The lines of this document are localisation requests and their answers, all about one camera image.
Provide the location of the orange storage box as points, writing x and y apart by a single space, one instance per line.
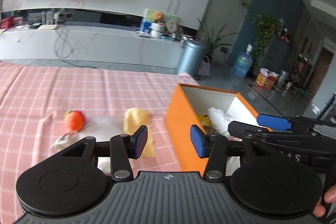
189 101

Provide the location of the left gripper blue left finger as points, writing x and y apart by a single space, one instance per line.
124 147

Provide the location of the potted long-leaf plant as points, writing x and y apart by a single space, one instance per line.
211 39

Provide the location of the hanging green vine plant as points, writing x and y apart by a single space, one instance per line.
265 27

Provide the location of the person's right hand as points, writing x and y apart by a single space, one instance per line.
328 198

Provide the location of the white knitted cloth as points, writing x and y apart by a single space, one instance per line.
64 141

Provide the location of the blue water jug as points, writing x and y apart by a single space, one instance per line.
242 63

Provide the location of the yellow snack bag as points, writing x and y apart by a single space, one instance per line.
206 123

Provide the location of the pink checkered tablecloth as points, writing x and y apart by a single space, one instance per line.
40 104

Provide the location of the yellow cloth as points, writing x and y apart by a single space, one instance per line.
133 119

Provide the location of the green picture board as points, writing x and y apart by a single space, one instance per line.
170 21

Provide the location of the white towel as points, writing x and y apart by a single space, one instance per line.
219 121

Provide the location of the orange cardboard carton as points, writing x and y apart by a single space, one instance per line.
266 79

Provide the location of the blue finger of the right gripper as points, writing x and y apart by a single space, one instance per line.
241 130
274 121

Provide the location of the teddy bear on stand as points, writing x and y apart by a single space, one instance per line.
157 27

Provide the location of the orange crocheted toy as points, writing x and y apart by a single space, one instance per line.
74 120

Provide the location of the woven small basket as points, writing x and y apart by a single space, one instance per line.
204 69

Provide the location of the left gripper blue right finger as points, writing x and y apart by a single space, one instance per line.
212 147

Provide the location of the white marble TV console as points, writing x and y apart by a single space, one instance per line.
84 43

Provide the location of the white wifi router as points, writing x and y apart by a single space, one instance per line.
49 20

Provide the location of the grey metal trash can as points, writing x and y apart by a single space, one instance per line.
191 58

